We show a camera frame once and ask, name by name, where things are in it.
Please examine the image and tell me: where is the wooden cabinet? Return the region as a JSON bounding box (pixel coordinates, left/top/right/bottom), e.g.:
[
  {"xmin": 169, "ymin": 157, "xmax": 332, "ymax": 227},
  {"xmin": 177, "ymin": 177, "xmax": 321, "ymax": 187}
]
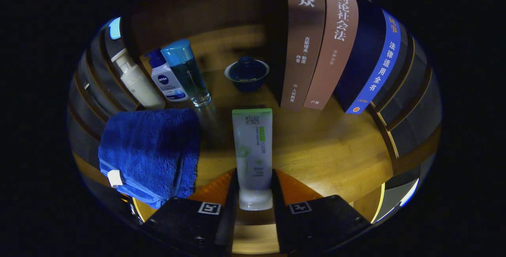
[{"xmin": 67, "ymin": 0, "xmax": 442, "ymax": 226}]

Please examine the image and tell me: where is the light brown book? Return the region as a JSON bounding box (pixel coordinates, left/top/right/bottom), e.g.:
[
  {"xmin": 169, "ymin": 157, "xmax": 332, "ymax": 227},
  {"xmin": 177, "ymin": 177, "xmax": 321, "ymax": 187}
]
[{"xmin": 303, "ymin": 0, "xmax": 359, "ymax": 110}]

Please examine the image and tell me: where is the white bottle with blue cap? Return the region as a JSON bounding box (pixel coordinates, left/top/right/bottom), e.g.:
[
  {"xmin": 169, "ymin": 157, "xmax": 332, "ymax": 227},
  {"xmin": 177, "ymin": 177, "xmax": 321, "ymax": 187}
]
[{"xmin": 145, "ymin": 49, "xmax": 189, "ymax": 102}]

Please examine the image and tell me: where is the blue folded towel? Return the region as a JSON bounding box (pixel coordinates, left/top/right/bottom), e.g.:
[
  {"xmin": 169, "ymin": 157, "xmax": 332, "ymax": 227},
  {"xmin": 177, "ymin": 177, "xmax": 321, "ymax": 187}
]
[{"xmin": 98, "ymin": 108, "xmax": 201, "ymax": 209}]

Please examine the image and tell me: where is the white pump bottle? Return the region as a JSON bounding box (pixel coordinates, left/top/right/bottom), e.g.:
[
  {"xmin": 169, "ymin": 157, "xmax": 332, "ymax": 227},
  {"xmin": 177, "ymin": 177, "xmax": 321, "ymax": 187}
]
[{"xmin": 111, "ymin": 48, "xmax": 166, "ymax": 110}]

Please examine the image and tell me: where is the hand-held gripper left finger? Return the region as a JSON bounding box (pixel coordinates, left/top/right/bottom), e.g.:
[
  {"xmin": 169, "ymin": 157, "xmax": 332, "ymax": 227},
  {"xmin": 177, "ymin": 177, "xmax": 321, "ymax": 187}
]
[{"xmin": 140, "ymin": 168, "xmax": 240, "ymax": 255}]

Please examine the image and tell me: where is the dark brown book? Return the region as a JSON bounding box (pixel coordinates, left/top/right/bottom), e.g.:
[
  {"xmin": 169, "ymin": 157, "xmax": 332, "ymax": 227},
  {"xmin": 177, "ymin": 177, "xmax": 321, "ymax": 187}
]
[{"xmin": 279, "ymin": 0, "xmax": 327, "ymax": 112}]

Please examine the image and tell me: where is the white green tube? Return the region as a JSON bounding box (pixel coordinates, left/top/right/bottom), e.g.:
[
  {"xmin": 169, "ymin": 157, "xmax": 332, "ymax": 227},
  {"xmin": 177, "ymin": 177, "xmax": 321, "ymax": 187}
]
[{"xmin": 232, "ymin": 108, "xmax": 274, "ymax": 211}]

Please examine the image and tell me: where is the clear teal bottle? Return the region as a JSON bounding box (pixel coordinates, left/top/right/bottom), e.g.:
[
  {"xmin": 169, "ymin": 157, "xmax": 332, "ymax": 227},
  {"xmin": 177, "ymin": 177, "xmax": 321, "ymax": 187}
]
[{"xmin": 161, "ymin": 39, "xmax": 212, "ymax": 108}]

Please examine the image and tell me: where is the wooden countertop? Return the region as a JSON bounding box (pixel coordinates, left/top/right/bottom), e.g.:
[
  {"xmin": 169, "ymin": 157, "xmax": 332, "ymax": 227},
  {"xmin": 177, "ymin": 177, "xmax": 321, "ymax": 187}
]
[{"xmin": 73, "ymin": 26, "xmax": 396, "ymax": 226}]

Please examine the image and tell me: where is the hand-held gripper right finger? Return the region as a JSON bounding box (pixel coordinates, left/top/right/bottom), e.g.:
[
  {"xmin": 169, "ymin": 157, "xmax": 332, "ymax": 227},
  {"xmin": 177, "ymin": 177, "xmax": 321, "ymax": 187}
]
[{"xmin": 271, "ymin": 169, "xmax": 372, "ymax": 254}]

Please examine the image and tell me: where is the blue lidded teacup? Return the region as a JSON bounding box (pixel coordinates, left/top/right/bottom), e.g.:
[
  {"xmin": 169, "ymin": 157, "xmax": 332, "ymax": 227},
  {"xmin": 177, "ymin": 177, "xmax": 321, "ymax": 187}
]
[{"xmin": 224, "ymin": 56, "xmax": 270, "ymax": 93}]

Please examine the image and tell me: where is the blue book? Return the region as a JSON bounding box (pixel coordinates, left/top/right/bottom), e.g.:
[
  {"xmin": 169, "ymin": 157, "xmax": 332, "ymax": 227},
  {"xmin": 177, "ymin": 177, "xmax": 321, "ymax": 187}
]
[{"xmin": 335, "ymin": 0, "xmax": 402, "ymax": 114}]

